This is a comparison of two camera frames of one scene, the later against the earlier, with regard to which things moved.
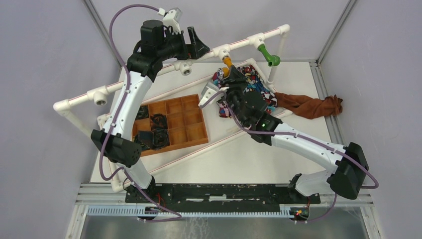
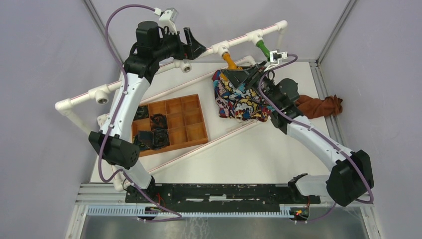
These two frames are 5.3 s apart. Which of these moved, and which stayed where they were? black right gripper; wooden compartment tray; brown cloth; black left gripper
Moved: black right gripper
Stayed: brown cloth; wooden compartment tray; black left gripper
